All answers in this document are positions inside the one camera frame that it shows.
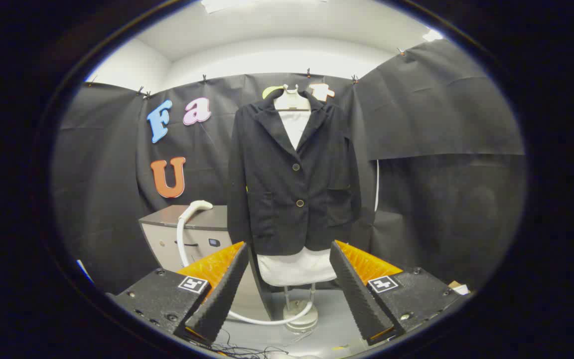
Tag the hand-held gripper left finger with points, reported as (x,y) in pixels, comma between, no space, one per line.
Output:
(222,299)

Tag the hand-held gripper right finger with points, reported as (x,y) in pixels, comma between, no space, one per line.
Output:
(357,294)

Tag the black blazer jacket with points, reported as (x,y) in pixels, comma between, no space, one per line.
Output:
(277,199)

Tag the steamer stand pole and base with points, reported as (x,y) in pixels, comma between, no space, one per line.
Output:
(301,323)

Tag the grey drawer cabinet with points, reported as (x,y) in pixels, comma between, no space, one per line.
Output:
(167,244)

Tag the cardboard and paper scraps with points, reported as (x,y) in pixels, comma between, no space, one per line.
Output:
(459,288)

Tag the black backdrop cloth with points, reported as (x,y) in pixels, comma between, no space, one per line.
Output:
(441,149)

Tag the white plastic hanger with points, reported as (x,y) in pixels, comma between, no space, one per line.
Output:
(291,102)

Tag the small ceiling light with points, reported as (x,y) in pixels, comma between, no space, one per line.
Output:
(431,35)

